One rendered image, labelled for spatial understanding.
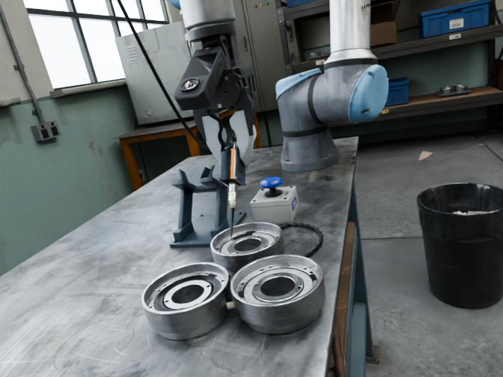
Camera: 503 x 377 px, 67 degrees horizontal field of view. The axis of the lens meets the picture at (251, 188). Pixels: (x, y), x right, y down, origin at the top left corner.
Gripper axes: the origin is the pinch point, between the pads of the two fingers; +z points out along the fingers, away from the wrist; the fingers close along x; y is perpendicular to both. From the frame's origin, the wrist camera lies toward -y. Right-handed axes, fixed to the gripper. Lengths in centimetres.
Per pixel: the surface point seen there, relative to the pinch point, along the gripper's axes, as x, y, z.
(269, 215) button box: -2.7, 4.1, 11.3
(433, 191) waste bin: -40, 115, 52
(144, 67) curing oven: 132, 189, -26
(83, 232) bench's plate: 40.2, 4.8, 13.3
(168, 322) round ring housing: 0.3, -25.7, 10.3
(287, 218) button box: -5.8, 4.2, 12.2
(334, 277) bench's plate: -15.6, -12.4, 13.2
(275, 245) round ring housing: -8.0, -10.3, 9.6
